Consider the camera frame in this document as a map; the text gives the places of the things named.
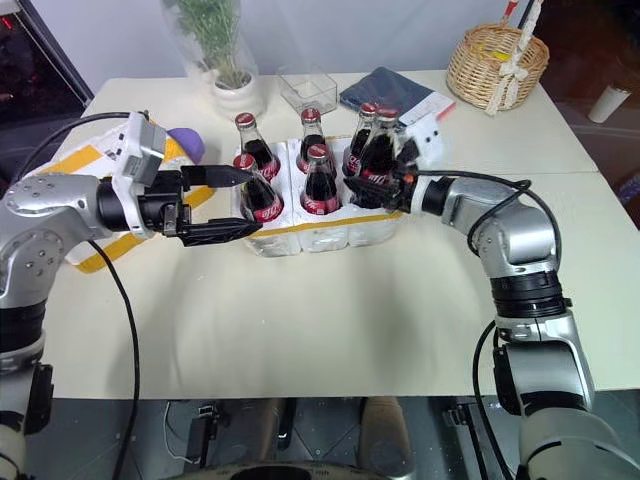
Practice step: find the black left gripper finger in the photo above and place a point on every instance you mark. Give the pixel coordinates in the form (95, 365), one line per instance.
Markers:
(220, 176)
(220, 231)

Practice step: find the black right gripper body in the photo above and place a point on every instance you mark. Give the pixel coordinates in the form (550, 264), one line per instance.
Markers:
(401, 192)

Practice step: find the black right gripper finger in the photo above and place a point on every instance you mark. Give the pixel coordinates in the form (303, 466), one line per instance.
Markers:
(370, 192)
(407, 152)

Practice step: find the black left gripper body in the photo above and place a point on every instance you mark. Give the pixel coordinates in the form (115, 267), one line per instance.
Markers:
(160, 205)

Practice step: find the glass cola bottle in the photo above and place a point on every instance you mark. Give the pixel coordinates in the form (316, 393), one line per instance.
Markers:
(321, 187)
(380, 150)
(255, 150)
(311, 135)
(359, 140)
(260, 197)

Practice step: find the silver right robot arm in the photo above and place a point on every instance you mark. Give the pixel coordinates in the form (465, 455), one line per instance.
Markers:
(520, 235)

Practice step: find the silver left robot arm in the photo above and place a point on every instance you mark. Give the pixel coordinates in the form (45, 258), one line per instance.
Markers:
(45, 220)

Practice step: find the white foam crate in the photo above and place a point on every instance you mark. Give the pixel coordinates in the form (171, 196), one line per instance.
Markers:
(320, 235)

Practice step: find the white yellow-taped foam box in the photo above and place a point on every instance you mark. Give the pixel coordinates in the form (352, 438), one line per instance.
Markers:
(90, 155)

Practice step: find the clear plastic box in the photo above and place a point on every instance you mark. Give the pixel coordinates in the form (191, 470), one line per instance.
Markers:
(310, 90)

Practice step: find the white paper card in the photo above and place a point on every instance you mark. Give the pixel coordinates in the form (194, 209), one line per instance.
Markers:
(430, 110)

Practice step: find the dark blue folded cloth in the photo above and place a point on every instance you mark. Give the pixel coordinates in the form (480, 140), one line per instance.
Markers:
(385, 90)

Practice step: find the white plant pot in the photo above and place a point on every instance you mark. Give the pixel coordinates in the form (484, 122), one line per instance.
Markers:
(237, 95)

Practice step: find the wicker basket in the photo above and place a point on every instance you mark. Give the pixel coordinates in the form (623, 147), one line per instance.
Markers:
(480, 75)

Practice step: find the green plant in plastic wrap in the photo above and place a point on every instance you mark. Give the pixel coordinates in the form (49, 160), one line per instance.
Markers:
(215, 35)

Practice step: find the red and black sticks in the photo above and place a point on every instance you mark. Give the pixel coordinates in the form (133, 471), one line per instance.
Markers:
(522, 12)

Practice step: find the black screen panel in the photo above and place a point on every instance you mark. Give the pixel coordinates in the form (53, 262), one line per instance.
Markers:
(35, 55)

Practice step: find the black device under table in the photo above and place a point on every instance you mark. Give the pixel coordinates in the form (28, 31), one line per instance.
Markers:
(202, 435)

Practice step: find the white cup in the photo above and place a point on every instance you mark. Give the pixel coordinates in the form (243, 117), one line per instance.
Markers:
(607, 104)

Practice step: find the brown cylinder under table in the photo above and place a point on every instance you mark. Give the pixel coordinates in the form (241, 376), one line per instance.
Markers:
(385, 435)

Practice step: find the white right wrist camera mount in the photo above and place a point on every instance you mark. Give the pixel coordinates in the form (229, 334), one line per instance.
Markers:
(427, 140)

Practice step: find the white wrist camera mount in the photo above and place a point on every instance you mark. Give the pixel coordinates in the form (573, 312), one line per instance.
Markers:
(427, 140)
(142, 137)

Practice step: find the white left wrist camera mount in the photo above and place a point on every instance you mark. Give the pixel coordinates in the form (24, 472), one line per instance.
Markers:
(142, 137)

